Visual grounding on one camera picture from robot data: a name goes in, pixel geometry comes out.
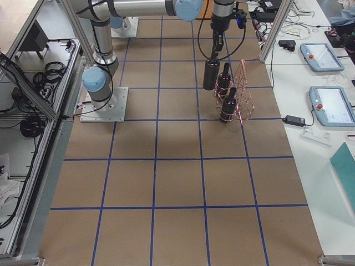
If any black power adapter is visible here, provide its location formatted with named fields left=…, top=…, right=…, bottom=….
left=282, top=115, right=306, bottom=127

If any copper wire bottle basket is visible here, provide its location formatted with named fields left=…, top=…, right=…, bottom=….
left=215, top=60, right=255, bottom=123

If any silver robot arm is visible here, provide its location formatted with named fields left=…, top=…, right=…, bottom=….
left=69, top=1, right=246, bottom=90
left=110, top=17, right=131, bottom=33

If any clear acrylic stand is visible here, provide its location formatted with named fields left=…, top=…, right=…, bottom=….
left=300, top=127, right=332, bottom=147

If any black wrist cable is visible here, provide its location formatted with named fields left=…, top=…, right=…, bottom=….
left=197, top=0, right=247, bottom=60

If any near teach pendant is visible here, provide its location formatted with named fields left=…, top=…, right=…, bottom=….
left=309, top=86, right=354, bottom=127

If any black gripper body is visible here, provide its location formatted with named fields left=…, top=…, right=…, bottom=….
left=210, top=0, right=247, bottom=33

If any aluminium frame post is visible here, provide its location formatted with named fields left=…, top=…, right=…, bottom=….
left=259, top=0, right=293, bottom=63

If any far teach pendant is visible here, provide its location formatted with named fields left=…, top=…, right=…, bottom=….
left=300, top=43, right=344, bottom=72

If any black handheld device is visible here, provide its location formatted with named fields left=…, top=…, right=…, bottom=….
left=278, top=40, right=296, bottom=52

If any teal board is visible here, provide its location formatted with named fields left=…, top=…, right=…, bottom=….
left=330, top=142, right=355, bottom=209

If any dark wine bottle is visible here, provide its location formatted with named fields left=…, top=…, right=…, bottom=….
left=202, top=59, right=220, bottom=90
left=216, top=62, right=231, bottom=96
left=220, top=87, right=237, bottom=124

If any teach pendant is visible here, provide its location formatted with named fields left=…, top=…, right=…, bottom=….
left=309, top=86, right=354, bottom=127
left=300, top=43, right=344, bottom=72

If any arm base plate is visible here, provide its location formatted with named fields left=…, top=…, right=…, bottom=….
left=80, top=87, right=129, bottom=122
left=111, top=17, right=139, bottom=39

